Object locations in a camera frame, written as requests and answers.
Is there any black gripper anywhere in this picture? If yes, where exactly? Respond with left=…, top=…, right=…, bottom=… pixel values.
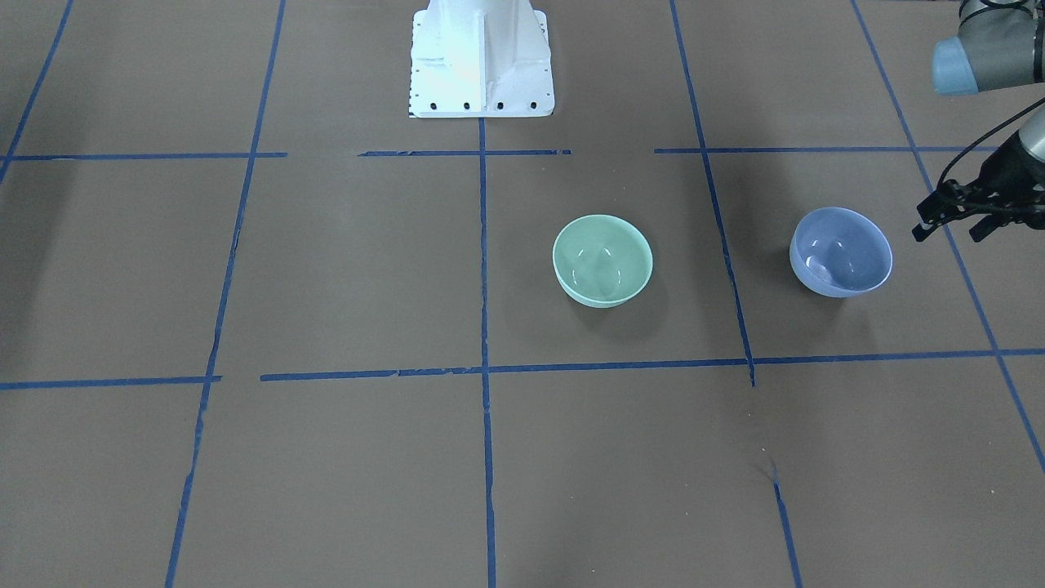
left=912, top=135, right=1043, bottom=243

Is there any blue bowl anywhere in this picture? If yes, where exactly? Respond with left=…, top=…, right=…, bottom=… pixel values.
left=789, top=206, right=893, bottom=299

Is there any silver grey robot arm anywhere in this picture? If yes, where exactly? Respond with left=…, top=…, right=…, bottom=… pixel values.
left=912, top=1, right=1044, bottom=243

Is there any green bowl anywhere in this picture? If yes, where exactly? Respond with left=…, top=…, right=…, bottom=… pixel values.
left=551, top=215, right=654, bottom=309

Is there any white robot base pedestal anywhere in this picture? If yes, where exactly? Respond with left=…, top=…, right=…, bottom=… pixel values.
left=408, top=1, right=556, bottom=118

